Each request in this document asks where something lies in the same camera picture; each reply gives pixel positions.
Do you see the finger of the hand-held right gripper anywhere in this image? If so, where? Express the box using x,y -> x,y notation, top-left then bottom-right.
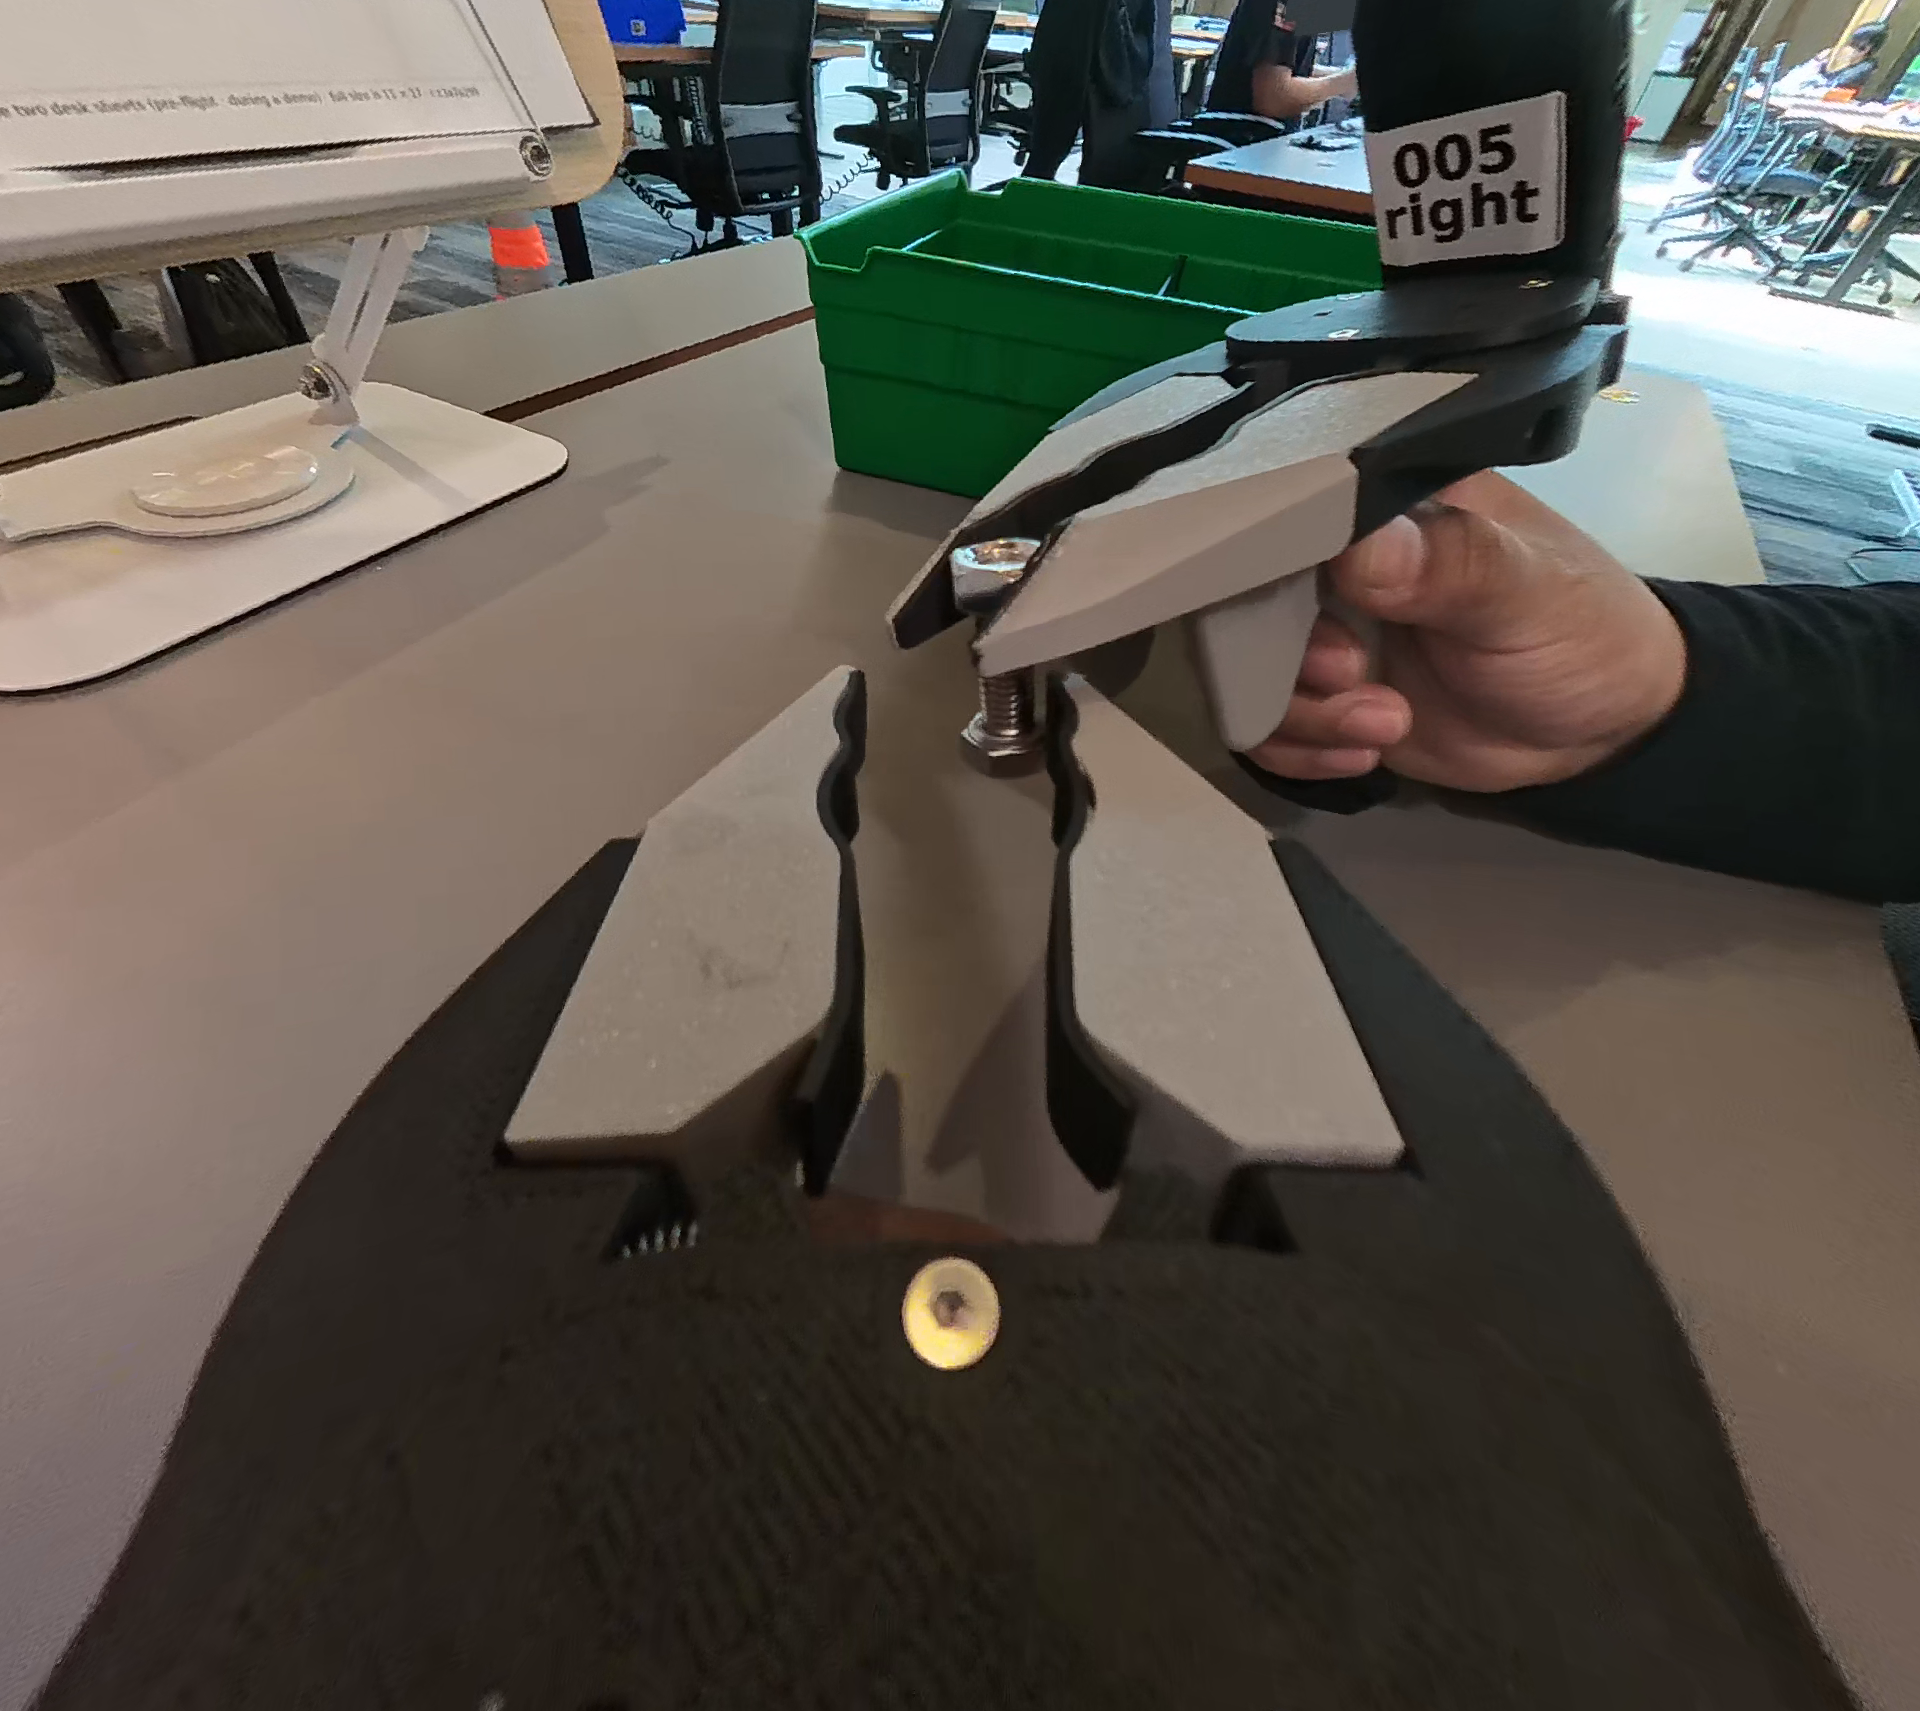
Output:
883,338 -> 1259,652
974,374 -> 1482,682

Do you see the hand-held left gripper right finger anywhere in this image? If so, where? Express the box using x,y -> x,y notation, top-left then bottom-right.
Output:
1041,676 -> 1408,1196

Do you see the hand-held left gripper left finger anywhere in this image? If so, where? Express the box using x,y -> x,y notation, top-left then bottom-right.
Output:
502,668 -> 872,1200

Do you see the silver hex nut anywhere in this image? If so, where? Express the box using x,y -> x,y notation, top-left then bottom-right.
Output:
948,534 -> 1048,610

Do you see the green plastic bin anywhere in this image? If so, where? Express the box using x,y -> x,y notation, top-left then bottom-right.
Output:
794,170 -> 1390,502

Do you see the silver hex bolt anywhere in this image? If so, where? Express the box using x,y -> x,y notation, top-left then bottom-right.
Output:
959,668 -> 1059,778

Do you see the person's right forearm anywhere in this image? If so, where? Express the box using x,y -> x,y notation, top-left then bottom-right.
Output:
1500,578 -> 1920,906

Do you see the person's right hand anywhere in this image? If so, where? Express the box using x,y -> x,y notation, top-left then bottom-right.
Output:
1255,474 -> 1692,796

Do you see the grey side desk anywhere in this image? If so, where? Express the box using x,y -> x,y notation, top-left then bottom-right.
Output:
1181,124 -> 1379,228

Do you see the black hanging jacket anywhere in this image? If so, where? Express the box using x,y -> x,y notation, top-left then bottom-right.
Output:
1022,0 -> 1179,186

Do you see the black office chair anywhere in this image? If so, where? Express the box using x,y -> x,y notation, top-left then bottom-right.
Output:
659,0 -> 824,244
840,0 -> 1007,186

